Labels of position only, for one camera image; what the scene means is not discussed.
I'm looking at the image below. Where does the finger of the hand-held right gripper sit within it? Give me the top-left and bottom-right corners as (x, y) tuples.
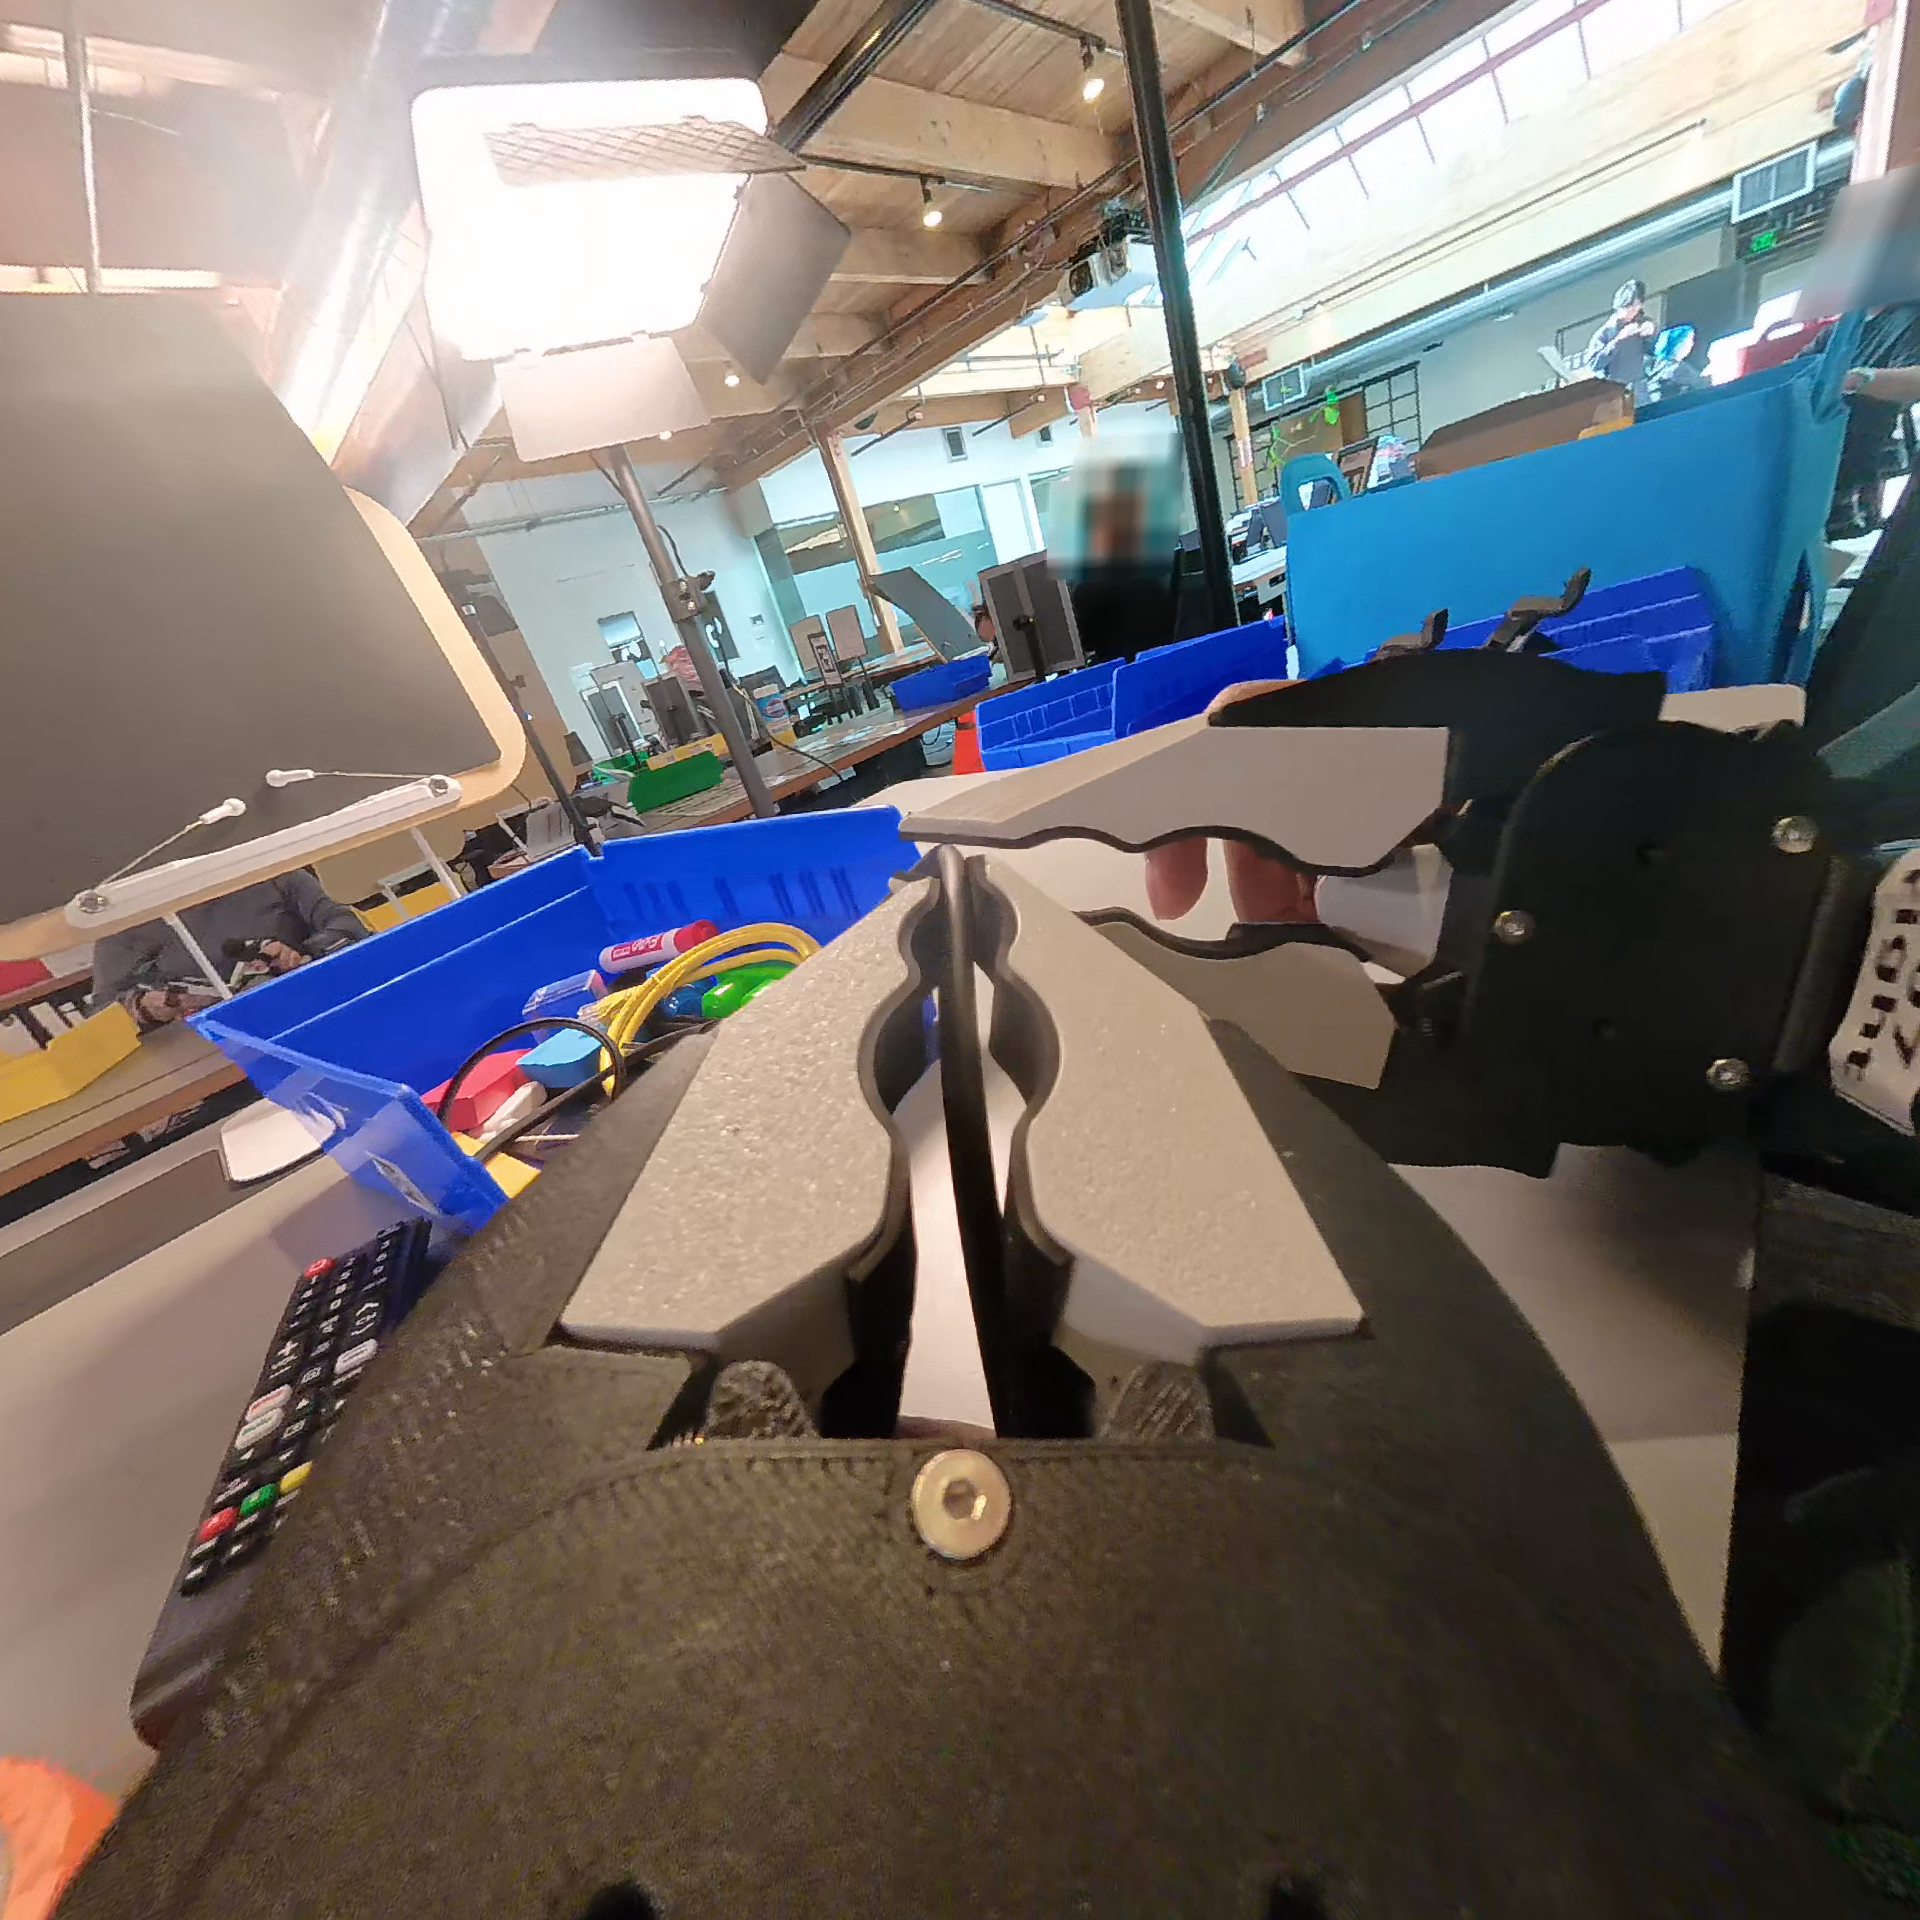
(895, 720), (1464, 871)
(1065, 849), (1464, 1094)

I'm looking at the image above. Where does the black remote control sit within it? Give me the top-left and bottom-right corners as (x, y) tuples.
(130, 1213), (441, 1747)

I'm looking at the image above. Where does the blue plastic bin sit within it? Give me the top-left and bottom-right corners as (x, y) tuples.
(196, 809), (922, 1230)
(975, 618), (1297, 772)

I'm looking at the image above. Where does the person's right hand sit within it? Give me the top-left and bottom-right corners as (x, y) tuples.
(1148, 837), (1322, 930)

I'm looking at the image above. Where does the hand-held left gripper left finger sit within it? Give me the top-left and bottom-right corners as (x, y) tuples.
(554, 856), (962, 1426)

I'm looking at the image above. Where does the orange tape roll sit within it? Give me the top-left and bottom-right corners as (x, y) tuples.
(0, 1755), (121, 1920)

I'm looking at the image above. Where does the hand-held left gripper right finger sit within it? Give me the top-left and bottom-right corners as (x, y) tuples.
(966, 856), (1369, 1426)

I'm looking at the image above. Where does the yellow cable coil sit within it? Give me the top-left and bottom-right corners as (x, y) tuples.
(584, 923), (820, 1059)

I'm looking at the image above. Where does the yellow storage bin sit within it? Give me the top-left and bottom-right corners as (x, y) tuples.
(0, 1007), (150, 1130)

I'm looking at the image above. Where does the red marker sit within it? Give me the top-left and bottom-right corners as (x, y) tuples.
(594, 923), (725, 982)

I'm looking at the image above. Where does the shallow blue tool tray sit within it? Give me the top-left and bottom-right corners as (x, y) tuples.
(1363, 570), (1722, 694)

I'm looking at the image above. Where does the studio light panel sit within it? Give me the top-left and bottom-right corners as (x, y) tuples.
(412, 76), (769, 467)

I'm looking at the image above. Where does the thin black sheet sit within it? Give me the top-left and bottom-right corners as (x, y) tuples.
(900, 846), (1009, 1437)

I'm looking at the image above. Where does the light stand pole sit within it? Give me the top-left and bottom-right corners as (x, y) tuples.
(1115, 0), (1238, 637)

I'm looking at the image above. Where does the blue partition wall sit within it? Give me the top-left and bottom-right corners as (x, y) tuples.
(1287, 315), (1852, 679)

